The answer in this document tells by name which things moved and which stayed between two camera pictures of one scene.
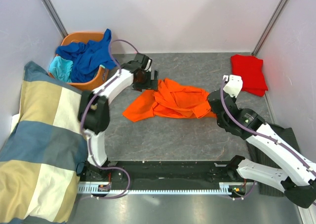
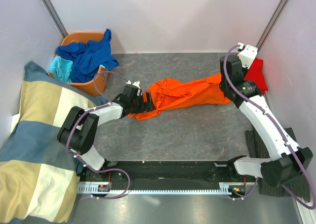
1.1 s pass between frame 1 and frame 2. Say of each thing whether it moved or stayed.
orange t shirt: moved
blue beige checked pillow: stayed
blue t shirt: stayed
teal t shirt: stayed
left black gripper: moved
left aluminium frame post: stayed
